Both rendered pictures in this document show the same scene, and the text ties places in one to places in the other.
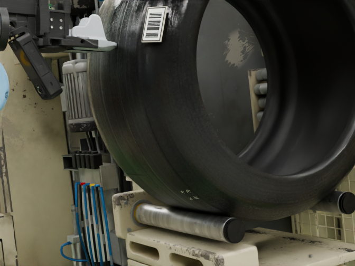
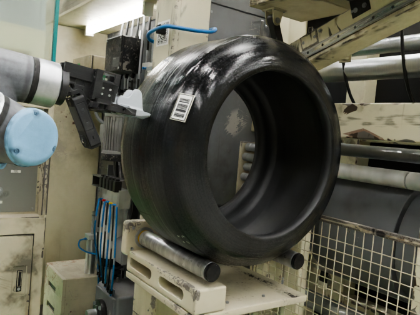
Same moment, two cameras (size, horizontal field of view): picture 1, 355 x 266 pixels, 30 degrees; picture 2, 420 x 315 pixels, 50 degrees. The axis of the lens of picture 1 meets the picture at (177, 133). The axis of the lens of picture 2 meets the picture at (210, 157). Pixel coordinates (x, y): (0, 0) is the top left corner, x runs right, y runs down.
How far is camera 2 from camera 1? 0.15 m
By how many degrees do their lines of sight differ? 4
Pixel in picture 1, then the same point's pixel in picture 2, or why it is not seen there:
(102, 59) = (137, 123)
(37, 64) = (85, 120)
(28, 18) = (84, 84)
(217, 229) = (199, 269)
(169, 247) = (160, 272)
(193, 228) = (181, 262)
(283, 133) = (258, 195)
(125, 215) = (131, 237)
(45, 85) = (88, 138)
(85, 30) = (128, 100)
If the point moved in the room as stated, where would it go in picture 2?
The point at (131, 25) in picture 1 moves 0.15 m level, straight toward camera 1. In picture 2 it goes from (164, 103) to (165, 99)
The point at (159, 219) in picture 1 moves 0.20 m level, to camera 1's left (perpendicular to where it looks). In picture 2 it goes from (156, 247) to (80, 242)
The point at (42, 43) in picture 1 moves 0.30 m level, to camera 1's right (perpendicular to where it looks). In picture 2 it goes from (92, 105) to (239, 118)
